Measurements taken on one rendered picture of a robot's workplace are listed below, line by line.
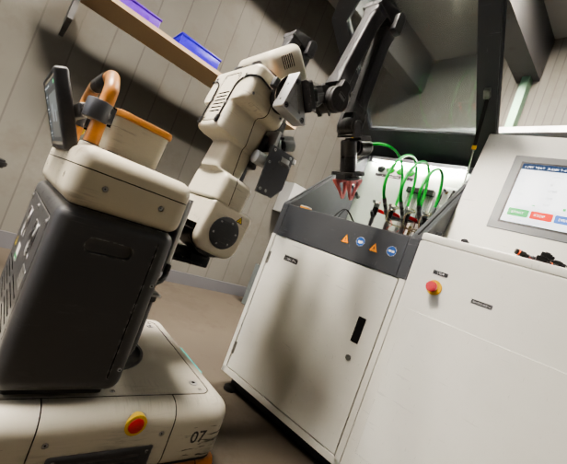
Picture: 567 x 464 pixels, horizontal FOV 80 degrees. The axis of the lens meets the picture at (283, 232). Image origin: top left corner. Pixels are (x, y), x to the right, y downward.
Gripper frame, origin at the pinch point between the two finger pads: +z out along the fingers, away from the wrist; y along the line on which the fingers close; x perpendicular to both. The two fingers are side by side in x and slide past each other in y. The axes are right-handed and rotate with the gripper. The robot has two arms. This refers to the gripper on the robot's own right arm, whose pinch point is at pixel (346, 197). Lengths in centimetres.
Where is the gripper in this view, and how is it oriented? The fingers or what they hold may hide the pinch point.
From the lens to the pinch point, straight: 125.8
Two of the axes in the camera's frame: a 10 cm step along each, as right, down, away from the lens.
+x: -7.9, 1.7, -5.9
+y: -6.2, -2.1, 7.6
